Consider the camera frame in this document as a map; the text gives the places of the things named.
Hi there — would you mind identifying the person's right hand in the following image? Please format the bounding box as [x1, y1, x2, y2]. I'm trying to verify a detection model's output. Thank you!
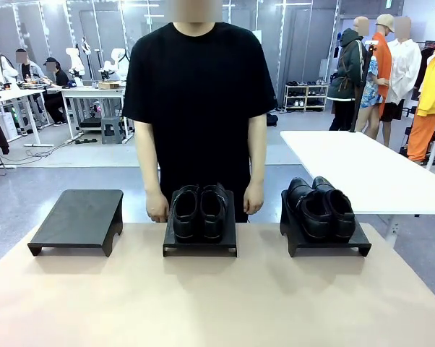
[146, 191, 171, 223]

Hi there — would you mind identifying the person's left hand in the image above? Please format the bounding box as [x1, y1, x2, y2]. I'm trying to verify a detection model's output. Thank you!
[243, 182, 265, 215]

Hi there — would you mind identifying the black loafer with metal bit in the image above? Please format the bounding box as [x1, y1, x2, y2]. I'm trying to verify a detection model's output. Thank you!
[199, 182, 228, 242]
[171, 184, 203, 244]

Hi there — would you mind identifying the black ankle boot with buckle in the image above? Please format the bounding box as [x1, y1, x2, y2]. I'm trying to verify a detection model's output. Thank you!
[286, 176, 340, 243]
[311, 176, 356, 244]

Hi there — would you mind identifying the person's right forearm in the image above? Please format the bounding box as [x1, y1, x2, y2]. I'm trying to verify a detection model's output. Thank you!
[133, 118, 165, 196]

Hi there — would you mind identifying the person's left forearm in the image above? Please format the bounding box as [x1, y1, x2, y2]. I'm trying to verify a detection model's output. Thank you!
[246, 112, 269, 187]

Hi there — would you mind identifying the black shoe stand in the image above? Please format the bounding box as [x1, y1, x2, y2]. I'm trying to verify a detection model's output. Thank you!
[27, 189, 124, 258]
[162, 189, 238, 259]
[279, 189, 373, 258]

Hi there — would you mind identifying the person's black t-shirt torso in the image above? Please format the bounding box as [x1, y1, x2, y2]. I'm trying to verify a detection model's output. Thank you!
[122, 21, 278, 223]

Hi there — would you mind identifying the seated person in black cap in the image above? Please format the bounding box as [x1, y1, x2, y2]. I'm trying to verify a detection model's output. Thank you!
[43, 56, 73, 127]

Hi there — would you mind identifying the seated person in grey top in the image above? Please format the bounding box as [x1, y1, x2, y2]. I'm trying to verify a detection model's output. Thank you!
[14, 48, 48, 91]

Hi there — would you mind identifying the grey step stool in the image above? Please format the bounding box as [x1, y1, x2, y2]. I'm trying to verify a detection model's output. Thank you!
[100, 116, 125, 145]

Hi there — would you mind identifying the white shoe rack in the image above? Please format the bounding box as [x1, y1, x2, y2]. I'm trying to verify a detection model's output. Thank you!
[283, 82, 330, 113]

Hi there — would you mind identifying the large white table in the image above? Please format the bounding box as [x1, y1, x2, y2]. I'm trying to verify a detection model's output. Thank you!
[280, 129, 435, 249]

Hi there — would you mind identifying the white desk with cardboard box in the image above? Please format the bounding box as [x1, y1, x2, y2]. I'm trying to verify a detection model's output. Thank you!
[61, 85, 127, 144]

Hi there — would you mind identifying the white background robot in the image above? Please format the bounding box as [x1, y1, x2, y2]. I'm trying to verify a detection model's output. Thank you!
[64, 37, 92, 88]
[98, 48, 131, 83]

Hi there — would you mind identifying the mannequin in dark green jacket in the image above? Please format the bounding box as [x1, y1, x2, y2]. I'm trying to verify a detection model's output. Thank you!
[327, 16, 371, 132]

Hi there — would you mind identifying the long white workbench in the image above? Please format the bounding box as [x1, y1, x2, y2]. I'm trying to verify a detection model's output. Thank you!
[0, 86, 56, 148]

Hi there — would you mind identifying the mannequin in orange shirt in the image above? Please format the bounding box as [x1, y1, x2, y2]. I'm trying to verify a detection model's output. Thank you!
[355, 14, 395, 146]

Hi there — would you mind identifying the mannequin in white shirt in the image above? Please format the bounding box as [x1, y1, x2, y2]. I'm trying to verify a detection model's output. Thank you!
[379, 17, 423, 148]

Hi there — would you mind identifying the yellow jacket with orange trousers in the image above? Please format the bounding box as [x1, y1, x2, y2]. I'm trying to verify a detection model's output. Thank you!
[406, 43, 435, 164]

